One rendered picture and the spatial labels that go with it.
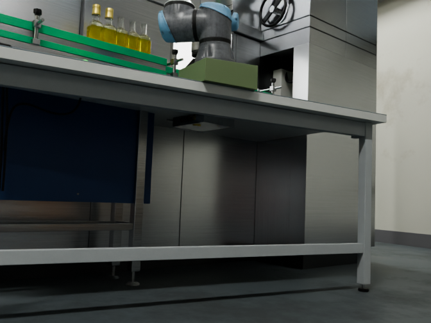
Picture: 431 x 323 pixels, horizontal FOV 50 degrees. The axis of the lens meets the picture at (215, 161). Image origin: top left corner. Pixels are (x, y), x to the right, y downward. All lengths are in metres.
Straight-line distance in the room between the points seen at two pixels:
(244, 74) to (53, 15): 0.95
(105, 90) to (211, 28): 0.46
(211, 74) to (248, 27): 1.32
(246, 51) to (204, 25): 1.15
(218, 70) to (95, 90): 0.41
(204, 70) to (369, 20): 1.85
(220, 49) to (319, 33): 1.18
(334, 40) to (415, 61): 1.97
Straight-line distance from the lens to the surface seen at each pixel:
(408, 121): 4.65
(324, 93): 2.70
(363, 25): 3.16
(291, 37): 2.75
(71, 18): 2.21
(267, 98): 1.67
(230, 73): 1.58
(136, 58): 1.98
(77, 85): 1.44
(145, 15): 2.38
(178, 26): 1.71
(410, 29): 4.87
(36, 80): 1.42
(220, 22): 1.68
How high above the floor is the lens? 0.37
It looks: 5 degrees up
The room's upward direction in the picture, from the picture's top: 2 degrees clockwise
